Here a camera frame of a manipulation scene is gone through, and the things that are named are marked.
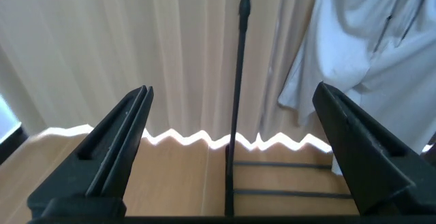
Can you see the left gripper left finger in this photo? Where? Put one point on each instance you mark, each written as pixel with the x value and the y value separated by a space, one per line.
pixel 98 173

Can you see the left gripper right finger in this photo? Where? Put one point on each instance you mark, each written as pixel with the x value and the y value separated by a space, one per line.
pixel 381 176

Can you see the pale grey shorts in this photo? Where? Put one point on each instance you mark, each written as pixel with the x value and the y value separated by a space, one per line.
pixel 391 98

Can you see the black clothes rack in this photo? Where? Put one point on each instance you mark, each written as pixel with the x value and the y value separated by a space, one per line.
pixel 238 81

